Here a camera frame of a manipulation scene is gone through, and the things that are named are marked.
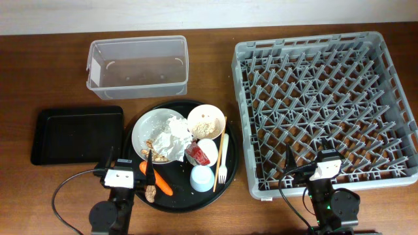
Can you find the brown ginger piece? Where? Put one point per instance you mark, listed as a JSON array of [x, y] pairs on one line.
[[150, 193]]

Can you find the grey dishwasher rack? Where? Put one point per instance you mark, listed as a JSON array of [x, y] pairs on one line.
[[342, 88]]

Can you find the orange carrot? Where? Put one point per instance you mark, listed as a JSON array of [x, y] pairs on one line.
[[159, 181]]

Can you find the white cup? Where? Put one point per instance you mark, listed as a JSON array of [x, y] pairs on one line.
[[210, 149]]

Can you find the light blue cup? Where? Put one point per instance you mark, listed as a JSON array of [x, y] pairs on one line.
[[202, 178]]

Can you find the white napkin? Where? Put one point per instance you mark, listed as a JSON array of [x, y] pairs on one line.
[[173, 140]]

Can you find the red snack wrapper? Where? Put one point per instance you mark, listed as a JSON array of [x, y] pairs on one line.
[[195, 155]]

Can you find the clear plastic bin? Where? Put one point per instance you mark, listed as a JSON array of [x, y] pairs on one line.
[[138, 67]]

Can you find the black rectangular tray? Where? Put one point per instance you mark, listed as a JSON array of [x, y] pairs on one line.
[[77, 135]]

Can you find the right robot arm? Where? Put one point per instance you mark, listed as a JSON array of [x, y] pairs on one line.
[[335, 209]]

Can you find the peanut shells and rice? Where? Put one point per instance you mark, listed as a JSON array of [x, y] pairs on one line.
[[156, 157]]

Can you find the round black tray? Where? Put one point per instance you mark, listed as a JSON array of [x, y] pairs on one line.
[[177, 174]]

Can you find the white plastic fork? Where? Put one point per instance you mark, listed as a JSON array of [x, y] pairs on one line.
[[222, 174]]

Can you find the grey plate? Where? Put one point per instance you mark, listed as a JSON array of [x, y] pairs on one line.
[[148, 127]]

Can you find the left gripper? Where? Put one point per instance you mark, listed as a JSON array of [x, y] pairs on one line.
[[149, 179]]

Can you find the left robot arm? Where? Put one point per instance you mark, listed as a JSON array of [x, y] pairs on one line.
[[112, 216]]

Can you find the wooden chopstick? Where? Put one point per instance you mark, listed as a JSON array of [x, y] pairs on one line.
[[219, 155]]

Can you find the rice in bowl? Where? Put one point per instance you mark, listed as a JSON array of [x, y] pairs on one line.
[[207, 128]]

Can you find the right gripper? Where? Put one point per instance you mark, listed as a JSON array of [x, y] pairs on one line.
[[303, 174]]

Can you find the pink bowl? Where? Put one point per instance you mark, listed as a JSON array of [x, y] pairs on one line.
[[205, 111]]

